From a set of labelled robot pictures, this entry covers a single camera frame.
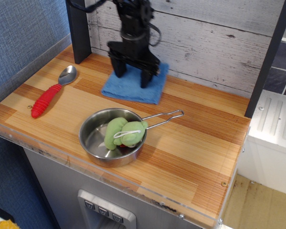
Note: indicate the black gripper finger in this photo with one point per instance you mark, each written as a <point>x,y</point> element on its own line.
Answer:
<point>119,67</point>
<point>146,77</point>

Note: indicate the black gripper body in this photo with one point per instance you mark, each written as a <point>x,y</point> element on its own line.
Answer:
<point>135,53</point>

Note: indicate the blue towel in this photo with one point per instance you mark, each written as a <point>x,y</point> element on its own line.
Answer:
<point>128,87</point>

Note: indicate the red handled metal spoon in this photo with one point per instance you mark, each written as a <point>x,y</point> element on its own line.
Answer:
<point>67,76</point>

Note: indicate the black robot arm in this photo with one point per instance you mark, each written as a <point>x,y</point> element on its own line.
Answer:
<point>135,16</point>

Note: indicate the green plush toy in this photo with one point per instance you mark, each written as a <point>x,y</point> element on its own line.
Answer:
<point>121,132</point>

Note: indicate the silver button panel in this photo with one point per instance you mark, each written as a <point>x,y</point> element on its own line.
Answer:
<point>99,213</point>

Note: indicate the white ridged cabinet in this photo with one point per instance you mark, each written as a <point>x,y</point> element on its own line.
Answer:
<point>263,158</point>

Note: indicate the clear acrylic edge guard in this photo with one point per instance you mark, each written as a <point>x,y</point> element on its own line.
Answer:
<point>183,166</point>

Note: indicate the yellow object at corner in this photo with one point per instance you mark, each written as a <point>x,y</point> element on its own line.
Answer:
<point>7,224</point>

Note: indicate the dark grey left post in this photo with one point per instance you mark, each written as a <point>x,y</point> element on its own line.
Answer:
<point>79,33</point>

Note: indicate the dark grey post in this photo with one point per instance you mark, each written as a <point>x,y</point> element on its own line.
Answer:
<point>267,63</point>
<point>79,33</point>

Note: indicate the steel pan with wire handle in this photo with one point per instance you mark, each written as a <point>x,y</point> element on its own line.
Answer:
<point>92,133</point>

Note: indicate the dark grey right post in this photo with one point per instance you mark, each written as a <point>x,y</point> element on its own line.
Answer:
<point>267,63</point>

